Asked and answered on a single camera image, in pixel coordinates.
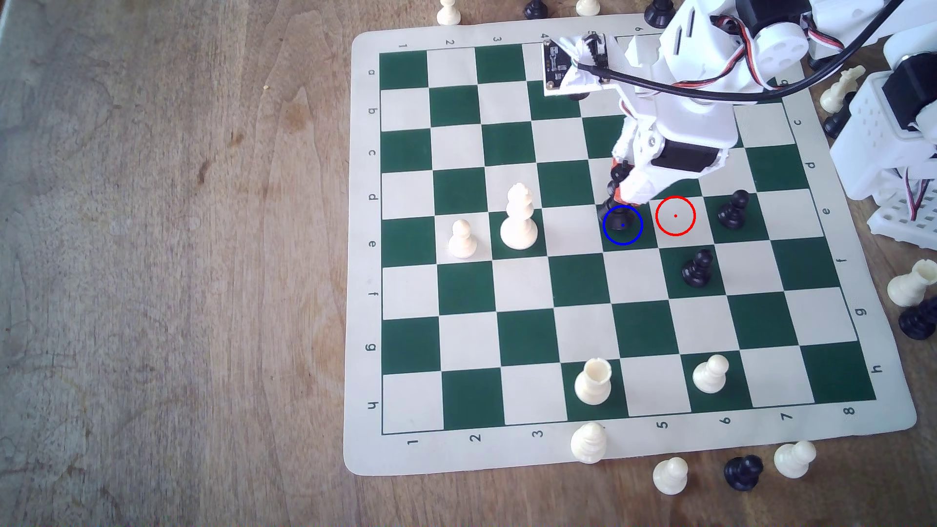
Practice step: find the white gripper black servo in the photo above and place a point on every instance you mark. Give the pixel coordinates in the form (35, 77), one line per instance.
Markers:
(685, 157)

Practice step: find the black king chess piece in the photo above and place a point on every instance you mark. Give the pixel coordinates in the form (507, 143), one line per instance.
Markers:
(621, 222)

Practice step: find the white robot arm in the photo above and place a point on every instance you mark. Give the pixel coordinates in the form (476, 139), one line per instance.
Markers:
(695, 51)

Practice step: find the black pawn chess piece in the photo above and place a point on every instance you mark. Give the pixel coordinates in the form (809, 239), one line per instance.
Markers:
(535, 9)
(743, 473)
(696, 272)
(733, 212)

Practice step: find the white king chess piece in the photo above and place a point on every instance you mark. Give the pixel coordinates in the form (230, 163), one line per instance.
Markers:
(519, 227)

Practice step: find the white pawn chess piece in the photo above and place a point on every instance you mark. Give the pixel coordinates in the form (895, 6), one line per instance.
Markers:
(587, 6)
(709, 377)
(670, 477)
(449, 14)
(793, 460)
(461, 244)

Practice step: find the black rook chess piece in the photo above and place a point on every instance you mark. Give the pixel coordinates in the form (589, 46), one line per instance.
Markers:
(657, 14)
(919, 322)

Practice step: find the white rook chess piece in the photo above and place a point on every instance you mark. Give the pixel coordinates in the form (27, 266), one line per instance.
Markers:
(593, 384)
(910, 287)

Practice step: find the black knight chess piece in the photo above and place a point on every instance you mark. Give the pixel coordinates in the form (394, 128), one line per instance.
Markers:
(835, 123)

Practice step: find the white knight chess piece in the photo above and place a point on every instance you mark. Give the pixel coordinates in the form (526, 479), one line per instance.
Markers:
(837, 94)

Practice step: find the green and cream chess mat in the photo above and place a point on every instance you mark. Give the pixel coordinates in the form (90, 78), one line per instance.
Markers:
(410, 95)

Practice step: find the white bishop chess piece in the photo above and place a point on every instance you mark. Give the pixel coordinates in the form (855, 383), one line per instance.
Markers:
(588, 444)

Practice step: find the camera circuit board module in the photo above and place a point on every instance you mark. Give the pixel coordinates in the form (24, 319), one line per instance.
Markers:
(560, 66)

